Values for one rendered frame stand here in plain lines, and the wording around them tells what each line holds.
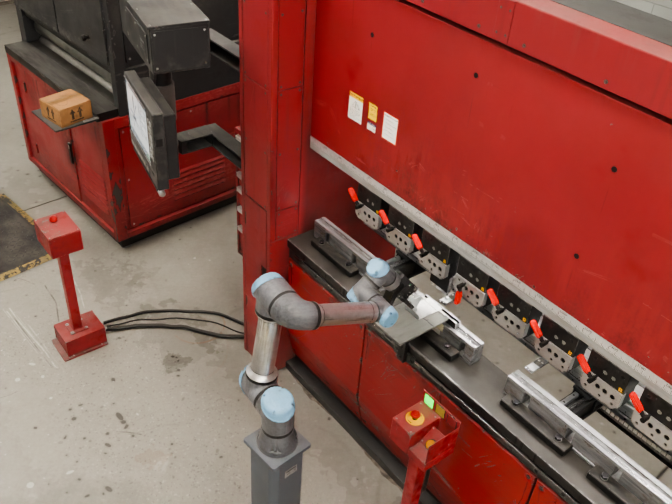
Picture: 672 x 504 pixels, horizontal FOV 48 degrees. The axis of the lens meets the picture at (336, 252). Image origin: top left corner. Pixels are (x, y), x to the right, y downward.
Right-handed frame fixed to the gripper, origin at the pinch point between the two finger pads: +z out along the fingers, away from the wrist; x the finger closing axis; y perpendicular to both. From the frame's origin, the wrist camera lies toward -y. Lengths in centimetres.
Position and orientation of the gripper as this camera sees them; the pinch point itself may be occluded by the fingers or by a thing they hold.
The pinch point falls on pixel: (409, 305)
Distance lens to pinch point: 301.7
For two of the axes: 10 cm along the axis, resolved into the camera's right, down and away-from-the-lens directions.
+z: 4.7, 4.2, 7.7
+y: 6.8, -7.3, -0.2
